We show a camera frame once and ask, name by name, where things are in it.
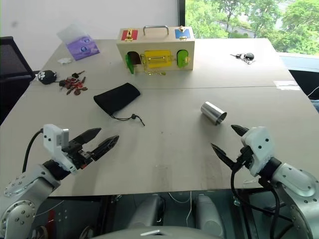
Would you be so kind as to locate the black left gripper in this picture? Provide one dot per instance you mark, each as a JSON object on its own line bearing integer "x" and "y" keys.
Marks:
{"x": 78, "y": 155}

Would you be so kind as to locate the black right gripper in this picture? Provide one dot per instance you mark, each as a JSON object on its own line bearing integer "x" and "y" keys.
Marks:
{"x": 245, "y": 159}

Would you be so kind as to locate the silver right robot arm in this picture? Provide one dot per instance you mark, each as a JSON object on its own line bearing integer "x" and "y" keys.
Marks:
{"x": 296, "y": 189}

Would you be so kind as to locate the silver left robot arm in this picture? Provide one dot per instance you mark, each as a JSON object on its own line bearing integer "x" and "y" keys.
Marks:
{"x": 30, "y": 181}

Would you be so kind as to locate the stainless steel cup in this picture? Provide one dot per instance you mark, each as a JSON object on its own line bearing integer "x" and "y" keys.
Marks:
{"x": 211, "y": 112}

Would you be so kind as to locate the bunch of red brown keys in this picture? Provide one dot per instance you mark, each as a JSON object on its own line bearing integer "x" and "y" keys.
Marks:
{"x": 73, "y": 85}

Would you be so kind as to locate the black headed key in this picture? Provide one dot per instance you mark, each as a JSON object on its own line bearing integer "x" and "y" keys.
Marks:
{"x": 74, "y": 74}

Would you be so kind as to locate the grey right robot leg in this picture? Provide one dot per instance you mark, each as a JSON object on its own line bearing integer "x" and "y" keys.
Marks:
{"x": 209, "y": 214}

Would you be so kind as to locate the grey robot leg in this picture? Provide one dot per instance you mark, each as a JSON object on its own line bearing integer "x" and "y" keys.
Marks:
{"x": 147, "y": 211}
{"x": 209, "y": 214}

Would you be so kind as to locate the clear tape strip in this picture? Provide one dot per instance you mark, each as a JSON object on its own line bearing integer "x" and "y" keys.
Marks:
{"x": 286, "y": 85}

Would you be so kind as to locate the black paw print key pouch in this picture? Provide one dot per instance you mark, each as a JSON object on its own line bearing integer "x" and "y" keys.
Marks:
{"x": 46, "y": 77}

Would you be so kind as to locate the grey left robot leg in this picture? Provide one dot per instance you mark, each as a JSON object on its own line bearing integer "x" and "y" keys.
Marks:
{"x": 147, "y": 211}

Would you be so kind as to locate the crumpled white paper scrap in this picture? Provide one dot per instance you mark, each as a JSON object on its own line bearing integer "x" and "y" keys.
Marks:
{"x": 65, "y": 61}

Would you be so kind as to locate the black car key bunch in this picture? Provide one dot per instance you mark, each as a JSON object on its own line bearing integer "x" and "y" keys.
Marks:
{"x": 245, "y": 57}

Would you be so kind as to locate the purple clear packet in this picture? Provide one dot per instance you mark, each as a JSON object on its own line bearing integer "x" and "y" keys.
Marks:
{"x": 83, "y": 49}

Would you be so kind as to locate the grey robot torso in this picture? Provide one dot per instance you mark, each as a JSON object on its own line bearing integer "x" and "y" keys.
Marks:
{"x": 154, "y": 232}

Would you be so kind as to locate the black mesh office chair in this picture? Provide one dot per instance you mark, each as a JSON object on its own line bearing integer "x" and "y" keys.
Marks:
{"x": 12, "y": 64}

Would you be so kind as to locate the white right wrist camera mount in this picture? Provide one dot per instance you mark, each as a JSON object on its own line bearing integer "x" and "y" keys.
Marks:
{"x": 259, "y": 149}

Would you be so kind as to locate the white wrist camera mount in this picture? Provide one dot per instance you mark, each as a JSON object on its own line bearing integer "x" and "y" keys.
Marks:
{"x": 259, "y": 149}
{"x": 53, "y": 142}

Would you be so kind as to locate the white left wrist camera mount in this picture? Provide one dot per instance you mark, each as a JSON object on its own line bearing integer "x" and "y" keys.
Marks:
{"x": 53, "y": 142}

